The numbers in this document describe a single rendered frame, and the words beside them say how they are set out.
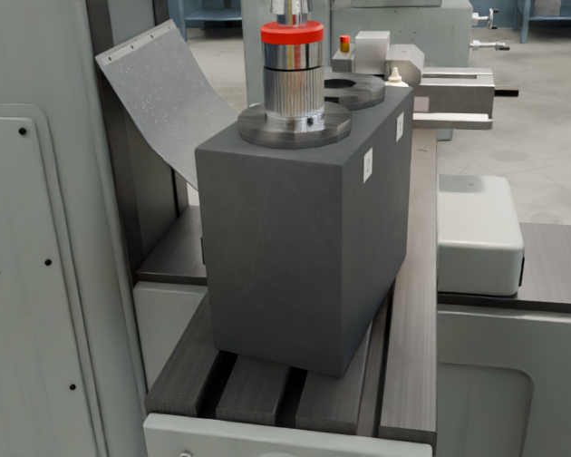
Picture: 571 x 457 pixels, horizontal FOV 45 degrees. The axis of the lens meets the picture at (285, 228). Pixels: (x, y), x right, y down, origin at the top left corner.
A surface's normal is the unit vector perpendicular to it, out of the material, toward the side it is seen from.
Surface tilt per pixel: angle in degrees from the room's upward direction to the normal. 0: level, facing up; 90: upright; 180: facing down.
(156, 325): 90
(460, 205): 0
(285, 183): 90
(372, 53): 90
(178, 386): 0
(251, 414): 90
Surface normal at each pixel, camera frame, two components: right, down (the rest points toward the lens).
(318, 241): -0.39, 0.42
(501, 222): -0.04, -0.90
